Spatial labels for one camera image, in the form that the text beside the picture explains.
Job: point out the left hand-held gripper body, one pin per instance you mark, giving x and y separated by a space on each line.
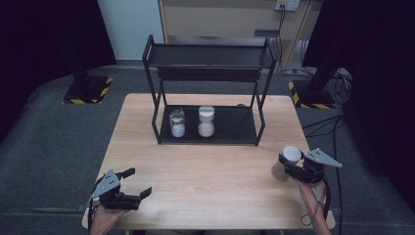
109 184

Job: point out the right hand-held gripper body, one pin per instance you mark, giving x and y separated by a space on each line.
321 158

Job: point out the white-lid jar of brown powder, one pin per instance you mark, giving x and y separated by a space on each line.
291 153

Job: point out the silver-lid jar of white powder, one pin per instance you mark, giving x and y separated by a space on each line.
177 127

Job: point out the white-lid jar of white powder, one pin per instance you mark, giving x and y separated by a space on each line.
206 125

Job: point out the black metal two-tier shelf rack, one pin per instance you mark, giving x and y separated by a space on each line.
208 55

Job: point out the person's left hand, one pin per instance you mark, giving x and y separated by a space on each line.
109 217

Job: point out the person's right hand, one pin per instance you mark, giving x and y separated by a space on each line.
313 191

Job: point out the black stand with striped base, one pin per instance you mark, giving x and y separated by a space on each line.
86 89
313 96

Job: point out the small brown round object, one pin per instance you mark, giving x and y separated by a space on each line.
241 105

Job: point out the black curtain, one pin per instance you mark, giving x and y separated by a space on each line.
385 65
39 39

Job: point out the dark label plate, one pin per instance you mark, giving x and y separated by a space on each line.
266 33

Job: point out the beige wooden cabinet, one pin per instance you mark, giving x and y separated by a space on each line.
212 19

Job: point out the white wall socket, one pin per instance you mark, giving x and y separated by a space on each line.
287 4

